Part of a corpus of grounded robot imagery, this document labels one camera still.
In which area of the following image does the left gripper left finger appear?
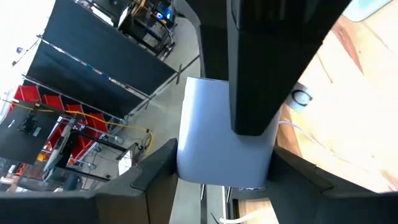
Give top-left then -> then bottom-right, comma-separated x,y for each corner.
0,138 -> 180,224

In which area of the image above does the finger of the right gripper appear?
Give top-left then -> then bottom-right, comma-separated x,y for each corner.
174,0 -> 229,82
226,0 -> 352,137

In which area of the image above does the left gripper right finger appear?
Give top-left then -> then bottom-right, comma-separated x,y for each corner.
266,145 -> 398,224

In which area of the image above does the white USB wall charger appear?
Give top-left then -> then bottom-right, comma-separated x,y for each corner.
176,77 -> 282,200

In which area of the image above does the computer tower blue light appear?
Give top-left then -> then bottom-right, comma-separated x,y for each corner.
154,7 -> 175,24

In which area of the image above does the background computer desk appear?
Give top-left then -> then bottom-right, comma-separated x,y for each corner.
77,0 -> 177,60

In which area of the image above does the pale green cube power strip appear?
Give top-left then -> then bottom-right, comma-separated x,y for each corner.
341,0 -> 394,23

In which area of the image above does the black room divider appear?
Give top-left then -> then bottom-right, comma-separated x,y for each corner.
26,0 -> 177,119

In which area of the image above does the black computer monitor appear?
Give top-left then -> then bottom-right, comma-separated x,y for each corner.
0,108 -> 62,165

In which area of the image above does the red storage bin shelf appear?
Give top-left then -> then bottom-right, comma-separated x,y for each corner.
7,84 -> 109,166

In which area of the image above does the black rubber ring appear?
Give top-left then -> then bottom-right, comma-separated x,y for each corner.
290,88 -> 313,107

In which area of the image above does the yellow extension cable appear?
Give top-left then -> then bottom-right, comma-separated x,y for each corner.
2,98 -> 155,156

